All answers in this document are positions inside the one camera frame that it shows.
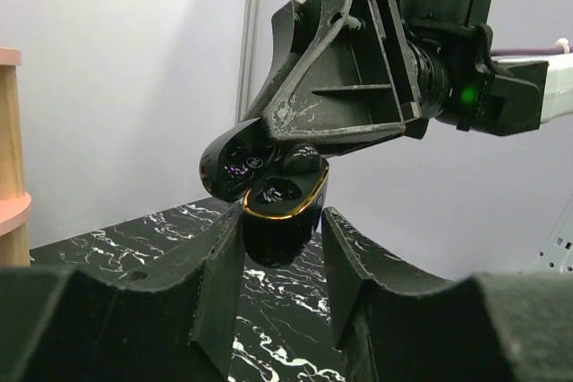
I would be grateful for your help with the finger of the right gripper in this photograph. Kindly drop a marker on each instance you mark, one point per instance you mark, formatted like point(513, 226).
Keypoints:
point(341, 90)
point(293, 29)

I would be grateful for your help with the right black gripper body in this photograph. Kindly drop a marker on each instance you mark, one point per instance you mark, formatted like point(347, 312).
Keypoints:
point(402, 69)

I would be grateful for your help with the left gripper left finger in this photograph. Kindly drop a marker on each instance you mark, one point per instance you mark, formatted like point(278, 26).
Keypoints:
point(172, 319)

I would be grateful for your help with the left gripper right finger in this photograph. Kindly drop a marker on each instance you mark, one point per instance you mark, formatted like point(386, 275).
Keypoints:
point(393, 321)

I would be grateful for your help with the black earbud charging case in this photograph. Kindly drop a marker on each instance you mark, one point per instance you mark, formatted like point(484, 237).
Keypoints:
point(280, 213)

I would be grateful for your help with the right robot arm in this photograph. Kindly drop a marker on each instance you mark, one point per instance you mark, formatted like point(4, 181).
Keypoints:
point(465, 83)

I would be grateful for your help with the pink three-tier wooden shelf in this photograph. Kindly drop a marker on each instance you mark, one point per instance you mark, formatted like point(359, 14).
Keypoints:
point(15, 201)

